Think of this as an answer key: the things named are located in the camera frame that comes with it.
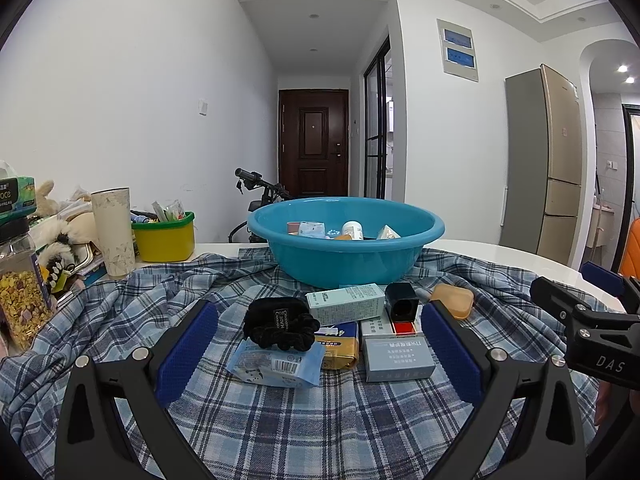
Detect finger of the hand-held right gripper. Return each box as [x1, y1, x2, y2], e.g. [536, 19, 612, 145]
[530, 276, 640, 357]
[581, 261, 640, 314]

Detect beige grey refrigerator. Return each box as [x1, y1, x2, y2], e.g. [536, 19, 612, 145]
[500, 64, 583, 267]

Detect black open box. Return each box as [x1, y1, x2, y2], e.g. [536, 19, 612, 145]
[385, 282, 421, 322]

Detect blue panda wipes pack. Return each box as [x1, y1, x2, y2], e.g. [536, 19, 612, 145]
[226, 337, 326, 388]

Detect black scrunchie with label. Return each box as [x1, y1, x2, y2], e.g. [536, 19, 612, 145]
[243, 296, 321, 353]

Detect assorted small packets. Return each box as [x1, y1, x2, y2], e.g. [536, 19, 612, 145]
[131, 200, 188, 224]

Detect metal tray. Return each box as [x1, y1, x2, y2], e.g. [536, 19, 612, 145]
[70, 242, 108, 286]

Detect clear jar of cereal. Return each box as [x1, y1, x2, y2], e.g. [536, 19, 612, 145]
[0, 217, 57, 353]

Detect grey wall panel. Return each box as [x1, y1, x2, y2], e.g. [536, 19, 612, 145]
[436, 19, 480, 82]

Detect gold and blue box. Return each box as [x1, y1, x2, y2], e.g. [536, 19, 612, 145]
[315, 322, 362, 371]

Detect teal carton box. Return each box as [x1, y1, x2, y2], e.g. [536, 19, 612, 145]
[305, 283, 387, 326]

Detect person's right hand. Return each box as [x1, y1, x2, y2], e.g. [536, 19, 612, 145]
[594, 382, 615, 428]

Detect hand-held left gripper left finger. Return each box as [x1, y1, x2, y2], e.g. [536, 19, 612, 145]
[52, 299, 221, 480]

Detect grey blue carton box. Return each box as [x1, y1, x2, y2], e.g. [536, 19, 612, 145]
[362, 335, 435, 383]

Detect beige speckled cup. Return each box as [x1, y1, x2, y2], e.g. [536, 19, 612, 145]
[91, 188, 137, 280]

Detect white brown plush toy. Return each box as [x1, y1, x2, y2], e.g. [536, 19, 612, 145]
[37, 210, 98, 292]

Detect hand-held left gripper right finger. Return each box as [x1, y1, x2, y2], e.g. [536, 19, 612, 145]
[420, 299, 588, 480]

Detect green tissue pack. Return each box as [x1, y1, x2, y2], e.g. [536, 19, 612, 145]
[0, 160, 38, 226]

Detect orange soap box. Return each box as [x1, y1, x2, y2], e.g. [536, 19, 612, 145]
[431, 283, 474, 321]

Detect dark brown entrance door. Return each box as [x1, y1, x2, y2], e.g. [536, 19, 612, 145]
[278, 89, 349, 199]

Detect patterned sliding door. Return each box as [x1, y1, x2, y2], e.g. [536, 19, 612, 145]
[620, 102, 640, 221]

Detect blue plaid cloth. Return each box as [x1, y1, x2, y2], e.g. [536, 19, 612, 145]
[0, 247, 626, 480]

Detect orange chair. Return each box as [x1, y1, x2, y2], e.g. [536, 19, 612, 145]
[617, 217, 640, 278]

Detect yellow plastic container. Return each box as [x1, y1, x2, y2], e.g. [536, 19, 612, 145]
[131, 211, 196, 263]

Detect beige plush toy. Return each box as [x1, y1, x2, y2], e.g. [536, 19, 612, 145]
[31, 180, 96, 221]

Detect blue plastic basin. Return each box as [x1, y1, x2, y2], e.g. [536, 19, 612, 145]
[247, 197, 446, 287]

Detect black bicycle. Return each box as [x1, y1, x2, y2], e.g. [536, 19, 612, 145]
[229, 167, 296, 243]

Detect black framed glass partition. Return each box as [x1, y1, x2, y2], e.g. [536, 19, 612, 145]
[363, 35, 393, 201]

